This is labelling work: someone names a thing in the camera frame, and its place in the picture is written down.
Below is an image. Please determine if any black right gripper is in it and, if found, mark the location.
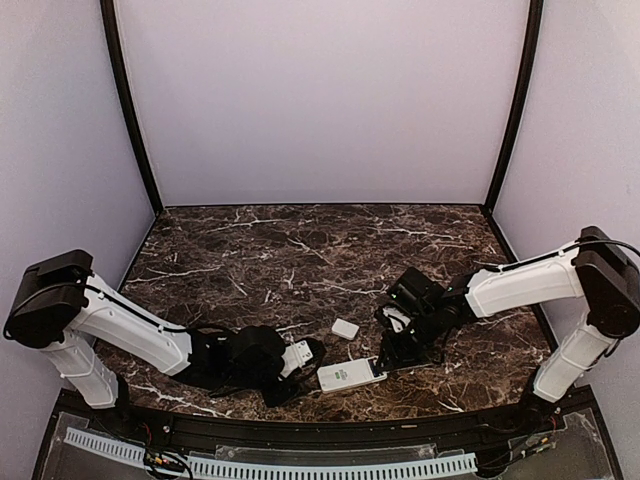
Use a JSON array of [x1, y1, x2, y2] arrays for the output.
[[375, 307, 443, 372]]

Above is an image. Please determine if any blue AAA battery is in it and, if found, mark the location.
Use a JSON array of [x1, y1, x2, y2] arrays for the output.
[[367, 357, 382, 378]]

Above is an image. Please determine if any white remote control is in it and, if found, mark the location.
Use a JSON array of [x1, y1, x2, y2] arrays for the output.
[[317, 358, 387, 393]]

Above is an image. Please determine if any white battery cover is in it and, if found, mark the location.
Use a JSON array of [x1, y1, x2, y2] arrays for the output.
[[331, 318, 360, 341]]

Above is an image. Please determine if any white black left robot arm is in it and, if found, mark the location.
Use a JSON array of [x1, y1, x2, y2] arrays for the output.
[[3, 250, 326, 436]]

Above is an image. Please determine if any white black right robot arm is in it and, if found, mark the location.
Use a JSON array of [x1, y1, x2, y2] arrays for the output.
[[376, 226, 639, 434]]

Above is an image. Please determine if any black front table rail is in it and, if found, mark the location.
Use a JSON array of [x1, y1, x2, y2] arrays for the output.
[[81, 405, 565, 452]]

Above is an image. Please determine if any white slotted cable duct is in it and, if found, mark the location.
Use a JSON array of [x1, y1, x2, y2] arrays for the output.
[[64, 427, 477, 479]]

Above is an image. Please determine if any black right corner post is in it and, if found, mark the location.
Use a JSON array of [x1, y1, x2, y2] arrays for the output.
[[483, 0, 544, 216]]

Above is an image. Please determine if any black corner post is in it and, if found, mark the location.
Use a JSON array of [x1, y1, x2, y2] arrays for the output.
[[99, 0, 164, 216], [483, 0, 544, 216]]

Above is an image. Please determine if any black left corner post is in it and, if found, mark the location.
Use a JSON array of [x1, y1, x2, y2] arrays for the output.
[[99, 0, 164, 216]]

